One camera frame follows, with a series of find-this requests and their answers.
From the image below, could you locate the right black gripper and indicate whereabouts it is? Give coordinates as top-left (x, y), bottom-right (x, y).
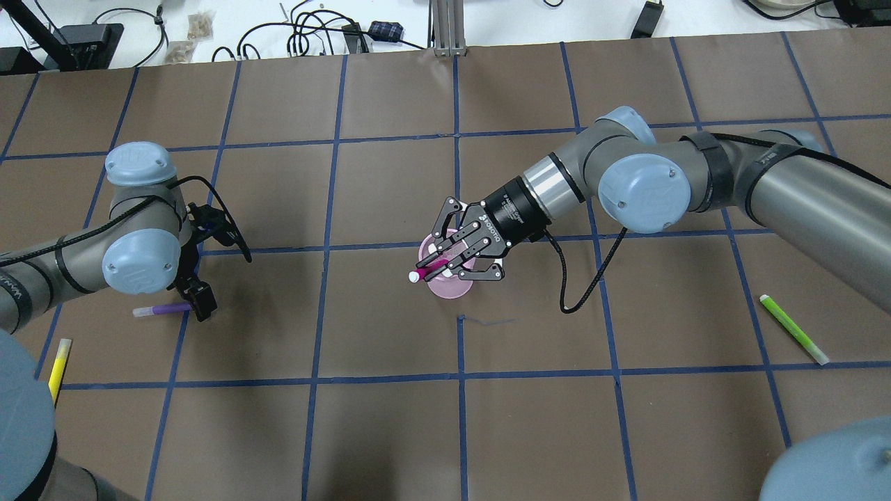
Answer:
top-left (415, 177), bottom-right (551, 282)

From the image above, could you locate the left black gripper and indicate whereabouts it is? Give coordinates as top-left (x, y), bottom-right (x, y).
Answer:
top-left (173, 237), bottom-right (219, 321)

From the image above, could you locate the purple highlighter pen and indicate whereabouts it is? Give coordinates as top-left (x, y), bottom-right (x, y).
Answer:
top-left (132, 302), bottom-right (192, 318)

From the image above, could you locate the pink highlighter pen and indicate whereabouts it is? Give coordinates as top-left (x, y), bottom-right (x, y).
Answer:
top-left (408, 235), bottom-right (466, 283)

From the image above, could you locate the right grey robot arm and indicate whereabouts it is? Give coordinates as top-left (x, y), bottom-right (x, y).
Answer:
top-left (409, 106), bottom-right (890, 311)

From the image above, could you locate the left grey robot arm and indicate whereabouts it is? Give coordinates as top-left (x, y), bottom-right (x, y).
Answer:
top-left (1, 141), bottom-right (214, 334)

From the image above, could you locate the pink mesh cup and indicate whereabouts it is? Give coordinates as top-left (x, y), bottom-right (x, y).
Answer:
top-left (418, 234), bottom-right (474, 299)

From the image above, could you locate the yellow highlighter pen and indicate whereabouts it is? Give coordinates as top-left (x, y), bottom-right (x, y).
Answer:
top-left (47, 338), bottom-right (72, 406)

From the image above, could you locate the black power adapter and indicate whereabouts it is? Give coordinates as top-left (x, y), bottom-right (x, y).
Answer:
top-left (629, 1), bottom-right (664, 39)

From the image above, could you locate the green highlighter pen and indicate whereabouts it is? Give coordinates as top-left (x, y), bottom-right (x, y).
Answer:
top-left (759, 294), bottom-right (830, 367)

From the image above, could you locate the aluminium frame post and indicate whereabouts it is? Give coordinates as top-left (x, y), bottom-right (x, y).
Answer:
top-left (428, 0), bottom-right (467, 57)

